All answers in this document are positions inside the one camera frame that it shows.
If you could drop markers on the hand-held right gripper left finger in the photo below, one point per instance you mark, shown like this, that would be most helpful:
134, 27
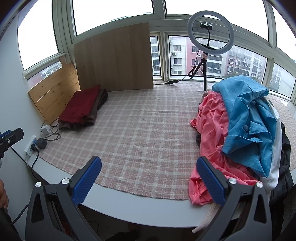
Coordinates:
86, 178

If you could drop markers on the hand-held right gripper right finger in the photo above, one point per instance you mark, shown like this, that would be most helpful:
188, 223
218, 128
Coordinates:
211, 180

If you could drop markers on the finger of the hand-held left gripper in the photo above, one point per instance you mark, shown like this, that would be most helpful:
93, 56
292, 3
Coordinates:
13, 136

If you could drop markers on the white shirt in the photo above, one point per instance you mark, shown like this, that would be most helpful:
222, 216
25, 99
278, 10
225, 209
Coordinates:
275, 157

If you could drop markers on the person's left hand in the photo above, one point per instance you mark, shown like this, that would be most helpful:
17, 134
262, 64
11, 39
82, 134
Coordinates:
3, 193

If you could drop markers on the white power strip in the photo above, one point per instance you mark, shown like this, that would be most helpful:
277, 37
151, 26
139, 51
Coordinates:
29, 148

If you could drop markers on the white charger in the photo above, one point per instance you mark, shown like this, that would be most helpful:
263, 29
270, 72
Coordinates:
46, 129

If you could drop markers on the cream lace cloth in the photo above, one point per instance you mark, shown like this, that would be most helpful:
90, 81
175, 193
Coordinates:
208, 220

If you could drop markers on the pink garment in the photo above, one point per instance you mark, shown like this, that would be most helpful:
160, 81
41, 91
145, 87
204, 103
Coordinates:
212, 129

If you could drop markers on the pine plank board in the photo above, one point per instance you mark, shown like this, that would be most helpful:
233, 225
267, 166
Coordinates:
55, 92

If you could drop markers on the person's black knit sweater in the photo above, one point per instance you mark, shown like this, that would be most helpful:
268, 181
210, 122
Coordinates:
5, 227

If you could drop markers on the blue shirt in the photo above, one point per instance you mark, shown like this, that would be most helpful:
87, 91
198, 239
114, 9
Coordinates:
245, 120

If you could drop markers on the pink plaid mat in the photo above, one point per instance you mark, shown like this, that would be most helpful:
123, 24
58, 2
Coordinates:
143, 139

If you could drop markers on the black garment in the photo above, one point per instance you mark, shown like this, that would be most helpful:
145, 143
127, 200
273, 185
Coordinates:
285, 162

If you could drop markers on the brown folded cloth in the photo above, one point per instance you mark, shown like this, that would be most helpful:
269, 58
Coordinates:
101, 98

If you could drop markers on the large light wooden board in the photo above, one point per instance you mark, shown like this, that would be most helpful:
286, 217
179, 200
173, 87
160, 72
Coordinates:
115, 60

